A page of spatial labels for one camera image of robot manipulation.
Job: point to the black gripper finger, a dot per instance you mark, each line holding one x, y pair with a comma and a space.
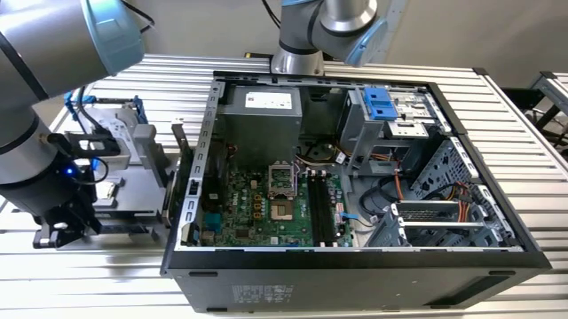
48, 236
85, 219

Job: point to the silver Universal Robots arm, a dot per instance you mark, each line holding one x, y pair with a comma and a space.
54, 40

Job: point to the black RAM slot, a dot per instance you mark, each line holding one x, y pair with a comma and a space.
318, 209
324, 209
313, 209
330, 209

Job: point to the silver CPU chip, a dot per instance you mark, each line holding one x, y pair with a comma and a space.
106, 191

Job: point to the grey plastic parts rack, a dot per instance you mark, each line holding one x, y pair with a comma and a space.
138, 196

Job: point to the hard disk in blue carrier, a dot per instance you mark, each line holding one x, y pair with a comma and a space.
122, 123

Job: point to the teal board connector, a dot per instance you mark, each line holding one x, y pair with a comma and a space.
213, 222

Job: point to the black case fan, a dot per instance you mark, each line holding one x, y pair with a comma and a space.
217, 166

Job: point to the green motherboard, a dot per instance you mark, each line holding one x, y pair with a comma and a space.
249, 229

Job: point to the CPU socket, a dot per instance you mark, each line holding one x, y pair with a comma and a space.
284, 212

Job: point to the grey power supply unit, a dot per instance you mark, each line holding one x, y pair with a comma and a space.
257, 133

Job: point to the black open PC case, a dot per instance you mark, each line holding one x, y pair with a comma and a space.
310, 285

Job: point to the yellow black connector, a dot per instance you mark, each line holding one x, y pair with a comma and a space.
250, 55

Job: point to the blue plastic drive latch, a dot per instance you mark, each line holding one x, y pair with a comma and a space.
377, 106

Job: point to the grey disk bay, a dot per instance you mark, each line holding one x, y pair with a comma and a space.
439, 224

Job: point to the black table corner cap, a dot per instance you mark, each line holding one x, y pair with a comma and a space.
480, 71

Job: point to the graphics card with silver bracket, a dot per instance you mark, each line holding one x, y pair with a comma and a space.
183, 159

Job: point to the metal frame side table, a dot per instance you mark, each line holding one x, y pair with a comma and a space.
550, 81

